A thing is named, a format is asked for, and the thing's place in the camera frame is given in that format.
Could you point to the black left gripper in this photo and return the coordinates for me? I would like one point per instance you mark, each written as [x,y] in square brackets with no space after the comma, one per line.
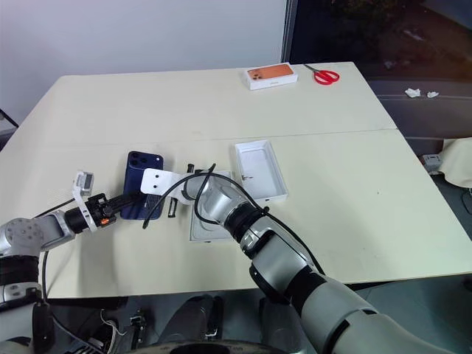
[99,213]

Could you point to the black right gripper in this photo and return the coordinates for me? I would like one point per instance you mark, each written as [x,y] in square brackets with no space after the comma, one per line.
[172,208]

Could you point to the dark blue smartphone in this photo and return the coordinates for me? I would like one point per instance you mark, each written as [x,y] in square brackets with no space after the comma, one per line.
[142,166]

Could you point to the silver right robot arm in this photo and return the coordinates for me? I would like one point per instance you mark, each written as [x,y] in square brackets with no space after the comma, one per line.
[280,265]

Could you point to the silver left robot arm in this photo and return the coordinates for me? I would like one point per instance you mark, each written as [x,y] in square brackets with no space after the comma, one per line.
[26,232]

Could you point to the white phone box lid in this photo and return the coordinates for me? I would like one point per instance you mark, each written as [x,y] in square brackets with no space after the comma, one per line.
[206,230]

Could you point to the open white phone box base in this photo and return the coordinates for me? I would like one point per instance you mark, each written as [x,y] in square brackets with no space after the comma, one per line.
[260,171]

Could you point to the white box with orange phone print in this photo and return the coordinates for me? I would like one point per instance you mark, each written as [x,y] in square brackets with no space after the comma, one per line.
[271,75]

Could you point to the small grey plastic box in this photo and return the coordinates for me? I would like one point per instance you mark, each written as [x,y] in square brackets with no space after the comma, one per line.
[432,161]

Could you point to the dark chair part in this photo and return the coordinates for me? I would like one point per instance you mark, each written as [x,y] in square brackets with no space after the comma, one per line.
[6,121]

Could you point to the black round rim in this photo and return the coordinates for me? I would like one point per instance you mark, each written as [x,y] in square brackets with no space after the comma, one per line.
[228,346]

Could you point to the crumpled white paper scrap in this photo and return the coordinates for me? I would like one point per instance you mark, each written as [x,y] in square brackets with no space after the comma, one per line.
[432,94]
[413,92]

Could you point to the cream cloth cover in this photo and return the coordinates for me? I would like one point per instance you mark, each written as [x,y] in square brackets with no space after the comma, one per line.
[459,158]

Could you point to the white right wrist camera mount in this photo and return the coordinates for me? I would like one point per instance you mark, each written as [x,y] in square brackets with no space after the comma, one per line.
[155,180]

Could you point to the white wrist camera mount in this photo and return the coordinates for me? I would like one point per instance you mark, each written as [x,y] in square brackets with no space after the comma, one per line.
[84,182]
[155,180]

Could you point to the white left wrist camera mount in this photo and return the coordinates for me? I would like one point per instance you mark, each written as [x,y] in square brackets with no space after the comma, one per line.
[84,182]

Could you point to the black metal bracket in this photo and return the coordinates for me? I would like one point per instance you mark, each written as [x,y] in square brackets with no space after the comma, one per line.
[138,328]

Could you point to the grey window frame post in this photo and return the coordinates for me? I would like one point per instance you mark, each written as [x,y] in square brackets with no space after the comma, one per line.
[289,29]

